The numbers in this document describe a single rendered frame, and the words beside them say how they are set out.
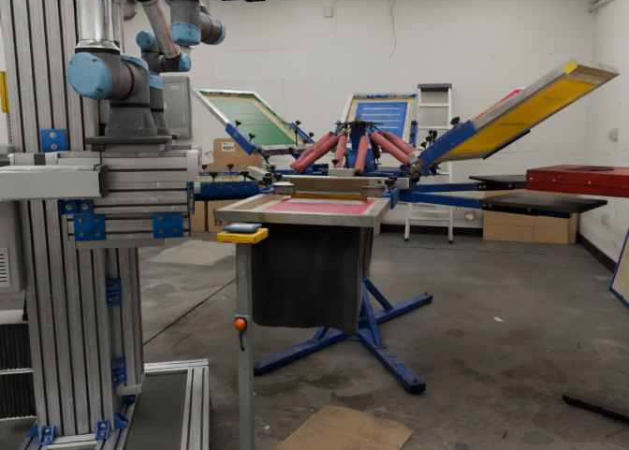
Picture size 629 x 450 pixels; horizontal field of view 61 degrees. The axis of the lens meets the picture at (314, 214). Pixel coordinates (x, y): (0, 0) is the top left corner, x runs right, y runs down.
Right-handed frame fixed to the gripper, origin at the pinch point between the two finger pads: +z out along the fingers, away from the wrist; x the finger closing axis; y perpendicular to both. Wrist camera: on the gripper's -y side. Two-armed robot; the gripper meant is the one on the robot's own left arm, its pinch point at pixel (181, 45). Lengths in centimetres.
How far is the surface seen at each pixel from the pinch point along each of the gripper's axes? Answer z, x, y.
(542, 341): 85, 210, 140
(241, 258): -89, 74, 72
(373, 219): -70, 112, 55
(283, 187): -13, 63, 58
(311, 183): -12, 76, 55
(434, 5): 402, 96, -111
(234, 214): -70, 62, 62
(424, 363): 37, 141, 150
